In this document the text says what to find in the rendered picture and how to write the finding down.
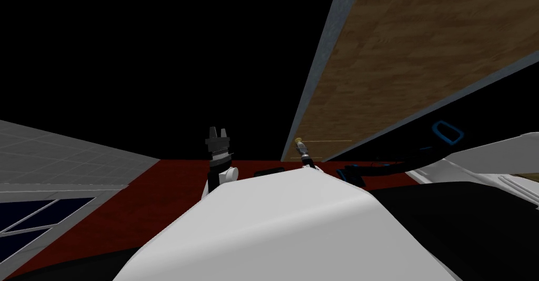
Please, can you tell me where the dark window with grey frame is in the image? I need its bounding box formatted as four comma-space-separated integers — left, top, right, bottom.
0, 196, 97, 266

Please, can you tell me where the brown wooden door leaf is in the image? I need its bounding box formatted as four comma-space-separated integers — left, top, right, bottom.
281, 0, 539, 163

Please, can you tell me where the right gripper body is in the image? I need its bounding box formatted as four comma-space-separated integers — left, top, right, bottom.
335, 164, 367, 188

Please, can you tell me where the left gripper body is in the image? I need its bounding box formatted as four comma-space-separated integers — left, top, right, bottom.
204, 135, 232, 155

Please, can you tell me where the gold and grey door handle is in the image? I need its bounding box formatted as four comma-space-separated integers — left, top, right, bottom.
294, 136, 312, 159

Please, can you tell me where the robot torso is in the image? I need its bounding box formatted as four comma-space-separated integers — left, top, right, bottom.
113, 157, 461, 281

